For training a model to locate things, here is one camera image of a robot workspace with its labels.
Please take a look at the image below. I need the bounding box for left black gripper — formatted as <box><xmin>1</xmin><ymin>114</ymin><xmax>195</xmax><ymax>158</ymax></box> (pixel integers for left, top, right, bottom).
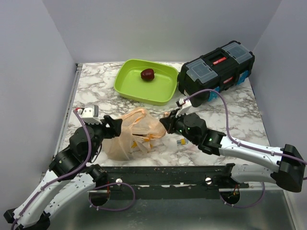
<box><xmin>85</xmin><ymin>115</ymin><xmax>122</xmax><ymax>161</ymax></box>

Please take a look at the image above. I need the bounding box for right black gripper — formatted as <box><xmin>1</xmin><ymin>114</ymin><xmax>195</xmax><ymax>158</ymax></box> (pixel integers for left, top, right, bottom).
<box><xmin>160</xmin><ymin>108</ymin><xmax>198</xmax><ymax>144</ymax></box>

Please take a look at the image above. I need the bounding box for orange plastic bag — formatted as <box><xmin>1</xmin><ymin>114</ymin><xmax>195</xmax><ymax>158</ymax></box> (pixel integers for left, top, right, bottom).
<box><xmin>102</xmin><ymin>107</ymin><xmax>166</xmax><ymax>161</ymax></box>

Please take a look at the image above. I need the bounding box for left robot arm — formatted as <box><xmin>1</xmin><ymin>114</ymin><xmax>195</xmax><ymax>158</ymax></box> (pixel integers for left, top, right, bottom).
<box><xmin>4</xmin><ymin>115</ymin><xmax>122</xmax><ymax>230</ymax></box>

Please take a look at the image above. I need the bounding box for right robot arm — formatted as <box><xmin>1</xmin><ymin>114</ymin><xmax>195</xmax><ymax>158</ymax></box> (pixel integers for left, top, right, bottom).
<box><xmin>159</xmin><ymin>110</ymin><xmax>305</xmax><ymax>193</ymax></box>

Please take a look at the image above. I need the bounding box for red fake apple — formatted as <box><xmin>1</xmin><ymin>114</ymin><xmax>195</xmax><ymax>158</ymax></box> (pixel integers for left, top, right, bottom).
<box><xmin>141</xmin><ymin>69</ymin><xmax>155</xmax><ymax>81</ymax></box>

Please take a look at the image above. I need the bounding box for hex key set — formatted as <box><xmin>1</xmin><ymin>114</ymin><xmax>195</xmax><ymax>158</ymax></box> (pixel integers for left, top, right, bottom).
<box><xmin>177</xmin><ymin>138</ymin><xmax>189</xmax><ymax>145</ymax></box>

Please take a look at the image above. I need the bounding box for green plastic tray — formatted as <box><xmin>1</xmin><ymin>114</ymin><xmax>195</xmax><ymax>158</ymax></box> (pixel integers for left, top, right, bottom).
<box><xmin>114</xmin><ymin>59</ymin><xmax>178</xmax><ymax>105</ymax></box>

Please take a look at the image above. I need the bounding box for black toolbox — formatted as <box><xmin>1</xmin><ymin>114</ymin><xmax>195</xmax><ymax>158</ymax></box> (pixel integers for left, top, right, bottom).
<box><xmin>177</xmin><ymin>40</ymin><xmax>255</xmax><ymax>96</ymax></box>

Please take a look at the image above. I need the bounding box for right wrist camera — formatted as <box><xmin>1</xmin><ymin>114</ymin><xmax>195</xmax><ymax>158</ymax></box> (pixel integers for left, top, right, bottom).
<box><xmin>176</xmin><ymin>98</ymin><xmax>192</xmax><ymax>117</ymax></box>

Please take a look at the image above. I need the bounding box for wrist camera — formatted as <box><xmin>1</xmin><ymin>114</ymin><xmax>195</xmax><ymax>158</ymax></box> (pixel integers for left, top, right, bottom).
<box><xmin>176</xmin><ymin>98</ymin><xmax>192</xmax><ymax>117</ymax></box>
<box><xmin>74</xmin><ymin>105</ymin><xmax>102</xmax><ymax>125</ymax></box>

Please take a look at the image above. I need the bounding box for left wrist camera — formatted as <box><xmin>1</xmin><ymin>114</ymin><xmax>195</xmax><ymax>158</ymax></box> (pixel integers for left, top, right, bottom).
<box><xmin>74</xmin><ymin>105</ymin><xmax>102</xmax><ymax>125</ymax></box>

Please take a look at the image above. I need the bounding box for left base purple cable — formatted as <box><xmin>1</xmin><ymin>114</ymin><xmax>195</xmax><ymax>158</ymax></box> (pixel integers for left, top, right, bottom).
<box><xmin>88</xmin><ymin>181</ymin><xmax>135</xmax><ymax>212</ymax></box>

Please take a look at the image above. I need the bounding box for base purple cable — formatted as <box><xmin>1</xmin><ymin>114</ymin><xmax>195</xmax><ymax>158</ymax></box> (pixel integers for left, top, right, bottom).
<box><xmin>88</xmin><ymin>181</ymin><xmax>135</xmax><ymax>212</ymax></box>
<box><xmin>219</xmin><ymin>181</ymin><xmax>266</xmax><ymax>208</ymax></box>

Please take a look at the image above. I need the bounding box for black mounting rail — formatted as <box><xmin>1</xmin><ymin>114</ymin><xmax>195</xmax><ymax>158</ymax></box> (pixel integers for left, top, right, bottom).
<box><xmin>89</xmin><ymin>163</ymin><xmax>249</xmax><ymax>203</ymax></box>

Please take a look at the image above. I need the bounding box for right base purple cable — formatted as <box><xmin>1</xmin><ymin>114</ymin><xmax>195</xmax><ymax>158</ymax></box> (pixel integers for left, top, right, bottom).
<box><xmin>219</xmin><ymin>181</ymin><xmax>266</xmax><ymax>208</ymax></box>

